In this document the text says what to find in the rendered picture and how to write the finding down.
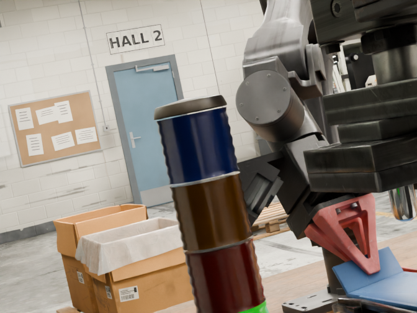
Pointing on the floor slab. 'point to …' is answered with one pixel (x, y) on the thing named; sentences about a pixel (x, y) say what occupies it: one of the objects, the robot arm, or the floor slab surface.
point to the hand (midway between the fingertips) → (368, 267)
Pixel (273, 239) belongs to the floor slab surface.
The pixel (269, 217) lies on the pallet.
